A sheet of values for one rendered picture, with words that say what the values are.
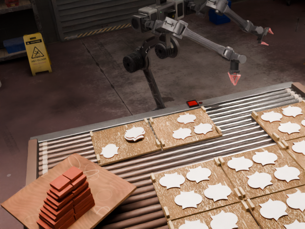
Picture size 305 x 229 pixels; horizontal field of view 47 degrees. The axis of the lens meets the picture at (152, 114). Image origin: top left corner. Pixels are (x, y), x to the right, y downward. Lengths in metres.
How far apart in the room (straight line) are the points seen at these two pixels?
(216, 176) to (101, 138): 0.83
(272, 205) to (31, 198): 1.23
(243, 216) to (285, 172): 0.41
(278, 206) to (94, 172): 0.98
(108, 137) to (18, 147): 1.99
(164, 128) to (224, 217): 0.85
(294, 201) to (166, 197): 0.65
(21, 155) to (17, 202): 2.14
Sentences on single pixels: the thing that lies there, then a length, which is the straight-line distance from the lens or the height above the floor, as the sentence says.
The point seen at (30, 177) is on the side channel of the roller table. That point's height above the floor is 0.95.
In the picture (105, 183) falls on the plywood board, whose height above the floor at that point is 1.04.
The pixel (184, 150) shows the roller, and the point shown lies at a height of 0.92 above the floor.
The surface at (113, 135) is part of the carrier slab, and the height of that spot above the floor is 0.94.
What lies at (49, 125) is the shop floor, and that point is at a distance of 4.46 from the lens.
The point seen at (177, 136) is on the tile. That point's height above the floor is 0.95.
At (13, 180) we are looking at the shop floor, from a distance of 3.82.
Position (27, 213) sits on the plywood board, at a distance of 1.92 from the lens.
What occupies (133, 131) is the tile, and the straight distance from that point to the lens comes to 2.36.
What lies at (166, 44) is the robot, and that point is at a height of 1.20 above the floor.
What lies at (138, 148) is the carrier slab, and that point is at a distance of 2.28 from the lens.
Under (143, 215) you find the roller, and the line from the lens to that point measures 1.90.
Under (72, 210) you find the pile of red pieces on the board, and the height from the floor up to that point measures 1.12.
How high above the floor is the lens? 2.35
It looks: 33 degrees down
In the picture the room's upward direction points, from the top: 6 degrees counter-clockwise
